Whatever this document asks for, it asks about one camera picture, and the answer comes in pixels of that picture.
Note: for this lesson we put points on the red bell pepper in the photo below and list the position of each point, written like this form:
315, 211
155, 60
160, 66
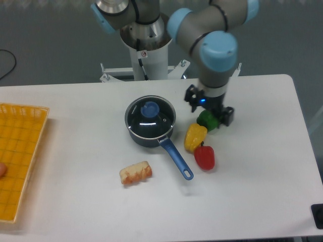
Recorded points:
204, 157

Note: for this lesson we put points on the green bell pepper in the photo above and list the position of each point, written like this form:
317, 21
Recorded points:
207, 120

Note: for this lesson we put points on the glass lid blue knob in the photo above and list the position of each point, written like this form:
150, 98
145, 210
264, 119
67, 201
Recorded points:
150, 117

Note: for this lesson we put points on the yellow bell pepper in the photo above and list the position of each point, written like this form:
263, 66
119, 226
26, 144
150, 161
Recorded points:
194, 136

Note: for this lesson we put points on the toasted bread piece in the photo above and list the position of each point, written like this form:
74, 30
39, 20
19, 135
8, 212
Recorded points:
135, 173

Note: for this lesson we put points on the yellow plastic basket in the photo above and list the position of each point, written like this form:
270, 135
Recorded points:
21, 130

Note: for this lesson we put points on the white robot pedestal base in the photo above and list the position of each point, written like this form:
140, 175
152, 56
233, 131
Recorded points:
215, 51

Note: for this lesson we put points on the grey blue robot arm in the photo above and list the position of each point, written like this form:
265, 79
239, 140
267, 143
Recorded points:
221, 15

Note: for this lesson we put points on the pinkish object in basket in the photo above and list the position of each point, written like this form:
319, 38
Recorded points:
3, 169

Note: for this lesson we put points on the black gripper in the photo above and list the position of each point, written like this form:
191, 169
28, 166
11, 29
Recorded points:
210, 99

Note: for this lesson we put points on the dark pot blue handle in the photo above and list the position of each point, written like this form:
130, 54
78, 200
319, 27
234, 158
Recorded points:
166, 143

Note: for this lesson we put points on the black device at table edge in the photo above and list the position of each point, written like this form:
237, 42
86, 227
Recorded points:
317, 212

